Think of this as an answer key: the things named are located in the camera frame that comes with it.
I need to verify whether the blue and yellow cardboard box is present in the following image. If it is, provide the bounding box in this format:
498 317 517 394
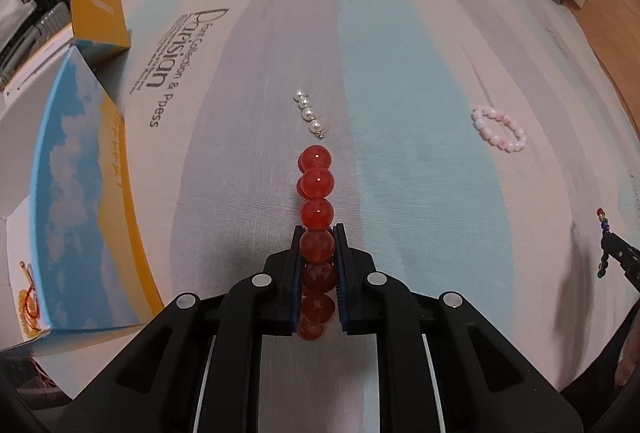
0 0 166 356

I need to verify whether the red cord bracelet gold plate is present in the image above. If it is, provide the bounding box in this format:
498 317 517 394
19 262 40 320

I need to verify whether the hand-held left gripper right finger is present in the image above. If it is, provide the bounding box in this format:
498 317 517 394
332 223 586 433

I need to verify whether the red bead bracelet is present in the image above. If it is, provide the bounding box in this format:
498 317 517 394
296 144 339 342

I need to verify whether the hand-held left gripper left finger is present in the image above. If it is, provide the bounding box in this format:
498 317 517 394
55 225 306 433

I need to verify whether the white pearl strand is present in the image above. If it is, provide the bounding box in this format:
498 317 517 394
293 89 329 140

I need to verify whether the multicolour bead bracelet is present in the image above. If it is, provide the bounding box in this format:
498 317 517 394
594 208 612 279

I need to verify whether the wooden headboard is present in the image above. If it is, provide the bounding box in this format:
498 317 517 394
562 0 640 158

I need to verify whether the pink bead bracelet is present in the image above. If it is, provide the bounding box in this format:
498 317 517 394
471 105 528 154

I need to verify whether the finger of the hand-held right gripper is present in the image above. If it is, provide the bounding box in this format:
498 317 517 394
602 233 640 294

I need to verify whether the red cable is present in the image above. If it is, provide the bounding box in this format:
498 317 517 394
27 355 58 396

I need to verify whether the grey suitcase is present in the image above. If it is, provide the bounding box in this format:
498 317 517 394
0 2 72 81

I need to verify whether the yellow bead bracelet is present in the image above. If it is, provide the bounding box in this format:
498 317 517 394
16 289 42 340

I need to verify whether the person's right hand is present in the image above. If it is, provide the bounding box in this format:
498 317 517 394
615 320 640 386

